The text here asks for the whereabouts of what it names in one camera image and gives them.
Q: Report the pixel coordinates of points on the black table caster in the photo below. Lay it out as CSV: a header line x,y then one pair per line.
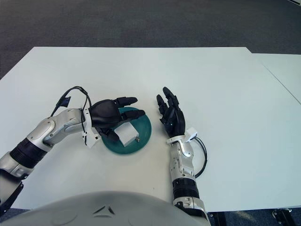
x,y
281,215

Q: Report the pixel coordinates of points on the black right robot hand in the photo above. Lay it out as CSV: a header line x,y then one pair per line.
x,y
175,120

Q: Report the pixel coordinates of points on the white right wrist connector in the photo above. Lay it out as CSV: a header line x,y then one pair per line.
x,y
191,134

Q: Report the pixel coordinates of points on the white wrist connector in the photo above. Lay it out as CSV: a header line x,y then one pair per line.
x,y
191,134
90,139

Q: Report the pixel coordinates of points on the white charger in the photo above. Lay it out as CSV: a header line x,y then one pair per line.
x,y
127,134

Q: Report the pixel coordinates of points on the white left wrist connector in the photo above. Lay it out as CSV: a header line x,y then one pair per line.
x,y
90,139

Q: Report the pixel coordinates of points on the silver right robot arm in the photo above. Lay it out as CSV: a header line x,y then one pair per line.
x,y
183,164

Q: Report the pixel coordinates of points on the green round plate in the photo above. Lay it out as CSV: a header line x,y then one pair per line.
x,y
143,128

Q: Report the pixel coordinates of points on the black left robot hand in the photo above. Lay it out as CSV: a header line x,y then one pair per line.
x,y
104,114

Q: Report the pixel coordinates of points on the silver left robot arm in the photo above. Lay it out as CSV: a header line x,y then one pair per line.
x,y
58,124

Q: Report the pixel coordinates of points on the grey robot torso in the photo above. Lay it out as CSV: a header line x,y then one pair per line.
x,y
94,209

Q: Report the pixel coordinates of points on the white adjacent table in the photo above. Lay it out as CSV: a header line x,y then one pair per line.
x,y
287,68

